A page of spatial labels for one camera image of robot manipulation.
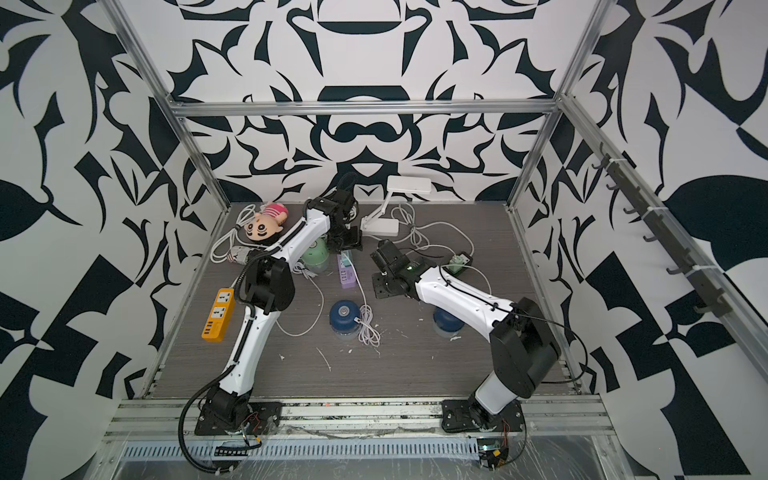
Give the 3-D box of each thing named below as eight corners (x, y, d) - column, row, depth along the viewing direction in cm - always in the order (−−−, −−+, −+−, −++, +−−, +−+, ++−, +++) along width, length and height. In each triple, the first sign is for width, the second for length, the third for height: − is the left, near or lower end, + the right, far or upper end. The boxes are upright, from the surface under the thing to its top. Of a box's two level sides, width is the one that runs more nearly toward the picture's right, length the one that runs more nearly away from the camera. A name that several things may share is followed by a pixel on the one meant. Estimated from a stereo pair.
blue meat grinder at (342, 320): (333, 341, 88) (327, 327, 79) (335, 316, 93) (331, 300, 84) (359, 341, 88) (356, 327, 79) (360, 316, 93) (358, 300, 84)
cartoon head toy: (249, 246, 108) (242, 232, 102) (261, 213, 118) (255, 199, 112) (280, 246, 108) (274, 232, 102) (289, 213, 118) (284, 199, 112)
